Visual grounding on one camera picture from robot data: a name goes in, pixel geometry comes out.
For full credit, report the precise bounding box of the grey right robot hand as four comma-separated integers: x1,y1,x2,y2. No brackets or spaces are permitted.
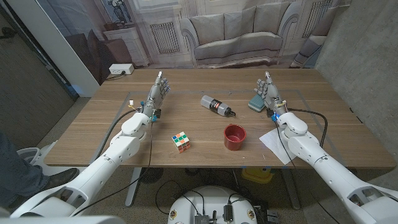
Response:
254,70,287,116

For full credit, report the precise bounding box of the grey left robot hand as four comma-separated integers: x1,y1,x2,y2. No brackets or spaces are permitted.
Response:
141,70,172,118

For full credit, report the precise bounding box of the white paper towel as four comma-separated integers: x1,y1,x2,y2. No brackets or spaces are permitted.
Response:
259,127,296,166

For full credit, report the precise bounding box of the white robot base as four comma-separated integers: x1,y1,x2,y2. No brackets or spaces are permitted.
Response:
167,185,258,224

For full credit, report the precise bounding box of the Rubik's cube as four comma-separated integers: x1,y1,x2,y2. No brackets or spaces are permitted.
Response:
171,131,192,154

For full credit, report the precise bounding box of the red cup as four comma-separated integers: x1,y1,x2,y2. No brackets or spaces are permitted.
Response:
223,123,247,151

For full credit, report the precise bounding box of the grey bottle with black cap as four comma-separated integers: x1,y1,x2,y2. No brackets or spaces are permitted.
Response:
200,95,236,118

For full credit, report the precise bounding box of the white power strip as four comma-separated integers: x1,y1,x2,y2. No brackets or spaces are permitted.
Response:
108,63,135,75

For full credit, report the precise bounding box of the printed living room backdrop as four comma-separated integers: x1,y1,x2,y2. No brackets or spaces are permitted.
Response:
35,0,352,86

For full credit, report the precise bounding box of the black round fan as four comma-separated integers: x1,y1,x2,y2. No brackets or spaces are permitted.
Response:
139,167,164,184

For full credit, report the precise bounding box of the yellow object under table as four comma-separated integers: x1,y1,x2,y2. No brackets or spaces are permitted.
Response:
241,167,274,184

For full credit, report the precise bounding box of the grey table leg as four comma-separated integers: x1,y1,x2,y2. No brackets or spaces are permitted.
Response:
124,167,143,208
281,167,302,211

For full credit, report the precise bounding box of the black shoe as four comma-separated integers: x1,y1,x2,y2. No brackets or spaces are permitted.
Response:
7,167,80,210

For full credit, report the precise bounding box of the white chair base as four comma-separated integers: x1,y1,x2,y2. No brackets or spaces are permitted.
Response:
17,140,58,175

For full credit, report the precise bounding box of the person's leg in jeans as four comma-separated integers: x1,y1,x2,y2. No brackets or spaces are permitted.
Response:
0,130,43,208

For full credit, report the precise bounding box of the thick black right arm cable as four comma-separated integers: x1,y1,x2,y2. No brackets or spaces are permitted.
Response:
287,108,329,149

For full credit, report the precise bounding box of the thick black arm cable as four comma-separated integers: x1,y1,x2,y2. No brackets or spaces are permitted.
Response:
287,108,329,149
93,107,142,162

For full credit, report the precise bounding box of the black power strip cable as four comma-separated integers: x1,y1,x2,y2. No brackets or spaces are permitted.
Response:
105,71,127,81

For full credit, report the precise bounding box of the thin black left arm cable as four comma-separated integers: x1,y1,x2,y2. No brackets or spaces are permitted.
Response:
72,119,155,217

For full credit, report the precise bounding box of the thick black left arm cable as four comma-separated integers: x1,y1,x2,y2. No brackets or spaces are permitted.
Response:
93,107,142,162

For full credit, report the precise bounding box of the black floor cable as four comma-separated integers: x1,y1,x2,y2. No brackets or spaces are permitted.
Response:
154,179,206,216

